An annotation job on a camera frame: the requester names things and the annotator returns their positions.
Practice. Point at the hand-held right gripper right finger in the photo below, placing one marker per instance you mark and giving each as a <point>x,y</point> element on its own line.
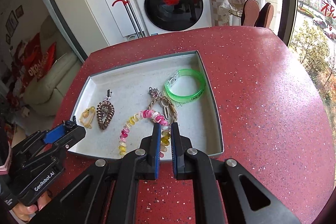
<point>173,153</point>

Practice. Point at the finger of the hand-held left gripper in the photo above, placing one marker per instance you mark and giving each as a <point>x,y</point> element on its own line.
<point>73,137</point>
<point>55,132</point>

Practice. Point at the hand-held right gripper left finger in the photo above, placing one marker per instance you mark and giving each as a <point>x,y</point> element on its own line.
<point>157,153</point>

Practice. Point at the grey jewelry tray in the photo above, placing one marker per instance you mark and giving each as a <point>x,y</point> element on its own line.
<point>136,82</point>

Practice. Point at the person's left hand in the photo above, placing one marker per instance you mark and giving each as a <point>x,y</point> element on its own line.
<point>26,211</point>

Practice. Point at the cream sofa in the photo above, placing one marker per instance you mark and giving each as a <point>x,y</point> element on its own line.
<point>50,82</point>

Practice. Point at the silver spiky charm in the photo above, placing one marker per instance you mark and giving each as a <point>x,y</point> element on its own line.
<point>155,92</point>

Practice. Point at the red cushion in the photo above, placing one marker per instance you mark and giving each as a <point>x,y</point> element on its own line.
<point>36,61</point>

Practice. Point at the mop with red hook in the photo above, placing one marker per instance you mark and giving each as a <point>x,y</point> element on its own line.
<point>128,8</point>

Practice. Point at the white flowers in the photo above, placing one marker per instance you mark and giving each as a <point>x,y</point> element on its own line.
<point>227,7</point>

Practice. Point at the brown chair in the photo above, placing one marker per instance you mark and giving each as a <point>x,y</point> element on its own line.
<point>266,15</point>
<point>250,12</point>

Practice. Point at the red window lettering decal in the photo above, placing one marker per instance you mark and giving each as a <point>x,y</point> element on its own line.
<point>328,10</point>

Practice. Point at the wall pictures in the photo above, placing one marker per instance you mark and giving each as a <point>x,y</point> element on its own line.
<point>11,23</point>

